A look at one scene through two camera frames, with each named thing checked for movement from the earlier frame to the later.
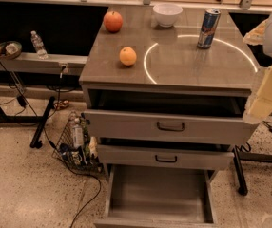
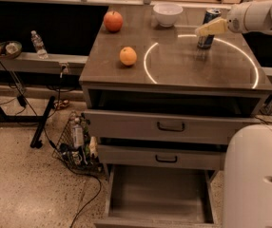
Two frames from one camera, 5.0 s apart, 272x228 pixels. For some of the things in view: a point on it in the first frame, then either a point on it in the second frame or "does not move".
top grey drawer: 170,127 does not move
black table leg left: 2,117 does not move
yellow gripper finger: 270,87 -> 242,17
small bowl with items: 8,49 does not move
